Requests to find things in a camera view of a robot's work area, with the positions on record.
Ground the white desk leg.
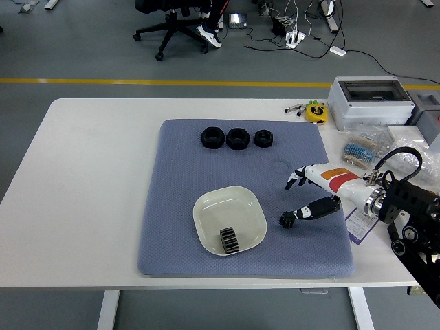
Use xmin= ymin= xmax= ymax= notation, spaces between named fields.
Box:
xmin=318 ymin=0 xmax=340 ymax=34

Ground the bag of clear parts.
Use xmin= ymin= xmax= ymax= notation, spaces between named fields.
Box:
xmin=381 ymin=137 xmax=440 ymax=189

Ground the small black hex nut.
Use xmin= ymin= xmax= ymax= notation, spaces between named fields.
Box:
xmin=254 ymin=129 xmax=275 ymax=149

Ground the white flat box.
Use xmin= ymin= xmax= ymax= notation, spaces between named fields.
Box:
xmin=387 ymin=124 xmax=430 ymax=144

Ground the bag of blue resistors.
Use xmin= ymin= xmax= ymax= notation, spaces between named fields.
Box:
xmin=340 ymin=129 xmax=389 ymax=171

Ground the grey electrical enclosure box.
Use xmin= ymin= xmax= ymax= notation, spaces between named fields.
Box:
xmin=326 ymin=76 xmax=416 ymax=132

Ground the white power strip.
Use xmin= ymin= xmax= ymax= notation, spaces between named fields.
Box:
xmin=285 ymin=30 xmax=308 ymax=49

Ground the black office chair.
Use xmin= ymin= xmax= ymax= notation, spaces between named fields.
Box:
xmin=133 ymin=0 xmax=210 ymax=62

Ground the person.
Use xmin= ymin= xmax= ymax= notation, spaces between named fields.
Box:
xmin=195 ymin=0 xmax=230 ymax=49

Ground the grey box with red button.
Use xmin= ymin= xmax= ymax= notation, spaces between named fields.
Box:
xmin=408 ymin=91 xmax=440 ymax=154

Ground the large black hex nut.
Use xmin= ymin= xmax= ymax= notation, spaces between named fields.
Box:
xmin=201 ymin=126 xmax=226 ymax=150
xmin=225 ymin=127 xmax=251 ymax=151

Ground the grey desk phone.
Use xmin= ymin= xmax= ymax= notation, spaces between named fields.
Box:
xmin=228 ymin=12 xmax=249 ymax=30

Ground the small black gear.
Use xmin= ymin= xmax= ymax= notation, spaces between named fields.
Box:
xmin=278 ymin=211 xmax=296 ymax=229

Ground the yellow tape measure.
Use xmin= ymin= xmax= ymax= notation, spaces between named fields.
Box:
xmin=305 ymin=104 xmax=329 ymax=124

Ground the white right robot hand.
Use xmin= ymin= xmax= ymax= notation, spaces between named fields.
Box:
xmin=280 ymin=163 xmax=381 ymax=223

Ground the white square plate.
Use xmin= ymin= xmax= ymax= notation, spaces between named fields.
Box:
xmin=192 ymin=185 xmax=268 ymax=257

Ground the white table leg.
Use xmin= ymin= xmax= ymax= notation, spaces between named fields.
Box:
xmin=346 ymin=287 xmax=375 ymax=330
xmin=96 ymin=290 xmax=121 ymax=330

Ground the large black gear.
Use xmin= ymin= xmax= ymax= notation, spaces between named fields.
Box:
xmin=219 ymin=226 xmax=240 ymax=256

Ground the black power adapter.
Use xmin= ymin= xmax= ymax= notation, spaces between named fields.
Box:
xmin=271 ymin=16 xmax=288 ymax=36

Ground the blue-grey quilted mat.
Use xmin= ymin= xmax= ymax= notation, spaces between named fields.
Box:
xmin=137 ymin=118 xmax=355 ymax=277

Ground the purple-edged label card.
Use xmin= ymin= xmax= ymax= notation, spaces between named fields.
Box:
xmin=344 ymin=206 xmax=381 ymax=245

